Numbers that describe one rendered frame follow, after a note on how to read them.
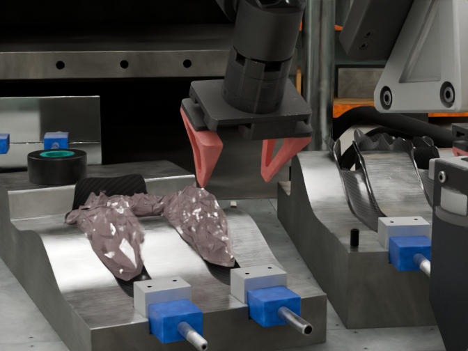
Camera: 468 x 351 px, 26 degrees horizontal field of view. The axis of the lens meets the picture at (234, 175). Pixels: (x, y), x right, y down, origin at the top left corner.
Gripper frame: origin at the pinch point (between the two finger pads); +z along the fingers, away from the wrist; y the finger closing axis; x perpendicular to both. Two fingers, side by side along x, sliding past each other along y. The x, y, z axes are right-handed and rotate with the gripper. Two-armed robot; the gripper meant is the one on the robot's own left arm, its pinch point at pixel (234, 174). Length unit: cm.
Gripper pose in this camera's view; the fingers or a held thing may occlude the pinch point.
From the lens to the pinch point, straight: 100.1
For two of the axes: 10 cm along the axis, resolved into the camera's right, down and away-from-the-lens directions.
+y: -9.2, 0.8, -3.8
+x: 3.5, 6.1, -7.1
